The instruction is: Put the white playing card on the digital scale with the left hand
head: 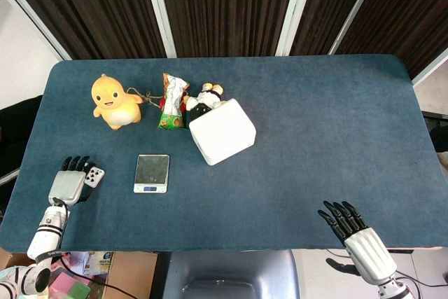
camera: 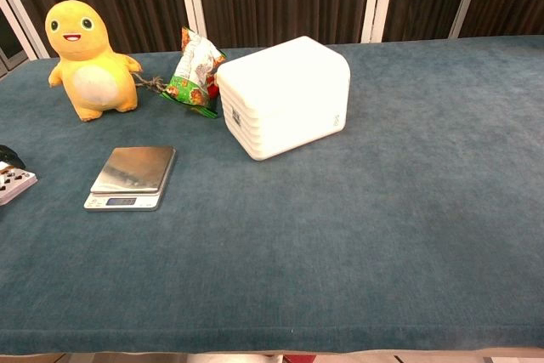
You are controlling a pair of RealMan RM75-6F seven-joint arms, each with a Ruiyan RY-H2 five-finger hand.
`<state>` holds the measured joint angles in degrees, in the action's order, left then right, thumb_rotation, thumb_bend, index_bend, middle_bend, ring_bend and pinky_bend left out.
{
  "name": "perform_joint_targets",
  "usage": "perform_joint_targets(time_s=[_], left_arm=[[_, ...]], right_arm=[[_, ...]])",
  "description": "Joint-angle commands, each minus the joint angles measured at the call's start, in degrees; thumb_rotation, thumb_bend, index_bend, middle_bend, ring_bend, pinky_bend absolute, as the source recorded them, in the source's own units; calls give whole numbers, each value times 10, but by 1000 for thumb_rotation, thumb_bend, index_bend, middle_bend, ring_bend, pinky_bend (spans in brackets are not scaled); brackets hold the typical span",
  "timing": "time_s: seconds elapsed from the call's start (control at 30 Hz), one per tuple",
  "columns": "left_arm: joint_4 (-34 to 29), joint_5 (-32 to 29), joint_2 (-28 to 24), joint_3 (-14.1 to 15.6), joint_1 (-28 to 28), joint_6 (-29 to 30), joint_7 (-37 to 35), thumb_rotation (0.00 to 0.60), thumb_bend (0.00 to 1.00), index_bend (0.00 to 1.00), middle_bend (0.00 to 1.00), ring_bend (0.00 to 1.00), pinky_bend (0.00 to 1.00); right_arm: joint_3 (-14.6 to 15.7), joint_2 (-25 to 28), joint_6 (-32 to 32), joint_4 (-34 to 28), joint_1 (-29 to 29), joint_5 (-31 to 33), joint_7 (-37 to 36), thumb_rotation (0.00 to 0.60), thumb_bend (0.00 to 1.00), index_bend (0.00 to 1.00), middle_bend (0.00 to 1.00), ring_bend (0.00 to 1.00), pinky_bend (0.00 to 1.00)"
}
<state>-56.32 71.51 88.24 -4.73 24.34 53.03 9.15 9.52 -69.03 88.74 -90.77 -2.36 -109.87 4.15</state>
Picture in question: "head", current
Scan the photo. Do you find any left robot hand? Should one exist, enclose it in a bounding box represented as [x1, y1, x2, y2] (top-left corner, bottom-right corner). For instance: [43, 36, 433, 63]
[48, 155, 97, 207]

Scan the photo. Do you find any black white plush doll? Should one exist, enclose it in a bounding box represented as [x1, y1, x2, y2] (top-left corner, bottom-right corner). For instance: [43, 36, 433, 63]
[184, 82, 228, 121]

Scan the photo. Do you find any black chair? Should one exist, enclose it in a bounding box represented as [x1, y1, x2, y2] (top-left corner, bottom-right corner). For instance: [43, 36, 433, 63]
[0, 95, 45, 205]

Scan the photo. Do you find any black cable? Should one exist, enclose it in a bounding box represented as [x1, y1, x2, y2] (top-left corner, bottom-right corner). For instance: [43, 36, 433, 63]
[395, 267, 448, 288]

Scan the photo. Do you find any yellow plush duck toy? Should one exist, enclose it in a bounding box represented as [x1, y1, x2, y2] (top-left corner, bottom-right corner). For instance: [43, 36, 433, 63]
[91, 74, 144, 131]

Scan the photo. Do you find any brown twine string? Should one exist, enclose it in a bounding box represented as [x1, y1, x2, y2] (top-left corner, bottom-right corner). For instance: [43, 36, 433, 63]
[126, 86, 165, 107]

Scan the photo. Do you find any small digital scale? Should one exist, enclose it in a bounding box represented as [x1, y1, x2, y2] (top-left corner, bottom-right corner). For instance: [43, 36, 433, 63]
[133, 153, 170, 194]

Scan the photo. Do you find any cardboard box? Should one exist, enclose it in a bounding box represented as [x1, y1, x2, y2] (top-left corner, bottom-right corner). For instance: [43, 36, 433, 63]
[0, 248, 158, 299]

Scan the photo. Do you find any green paper pack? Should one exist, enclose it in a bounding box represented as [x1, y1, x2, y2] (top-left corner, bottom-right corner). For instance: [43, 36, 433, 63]
[64, 281, 92, 299]

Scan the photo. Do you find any pink paper pack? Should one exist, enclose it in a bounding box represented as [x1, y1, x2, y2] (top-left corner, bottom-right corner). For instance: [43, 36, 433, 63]
[48, 270, 94, 296]

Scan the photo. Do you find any white cube box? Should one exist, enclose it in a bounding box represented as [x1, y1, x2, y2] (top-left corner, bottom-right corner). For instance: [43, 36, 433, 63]
[188, 98, 257, 167]

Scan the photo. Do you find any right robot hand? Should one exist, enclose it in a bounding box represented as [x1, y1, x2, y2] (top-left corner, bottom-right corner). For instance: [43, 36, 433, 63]
[317, 200, 398, 285]

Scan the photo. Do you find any blue table cloth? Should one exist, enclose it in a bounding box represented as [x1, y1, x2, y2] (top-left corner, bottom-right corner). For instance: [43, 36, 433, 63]
[0, 53, 448, 253]

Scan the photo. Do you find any green snack bag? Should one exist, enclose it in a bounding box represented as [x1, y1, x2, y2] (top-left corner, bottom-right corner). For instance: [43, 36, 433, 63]
[157, 72, 190, 130]

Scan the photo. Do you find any dark slatted partition panel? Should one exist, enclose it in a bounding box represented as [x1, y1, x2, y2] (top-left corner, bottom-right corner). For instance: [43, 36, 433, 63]
[290, 0, 384, 57]
[155, 0, 309, 58]
[334, 0, 448, 81]
[0, 0, 167, 60]

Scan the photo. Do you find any playing card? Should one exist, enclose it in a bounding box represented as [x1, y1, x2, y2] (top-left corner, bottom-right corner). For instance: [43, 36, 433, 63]
[84, 166, 106, 188]

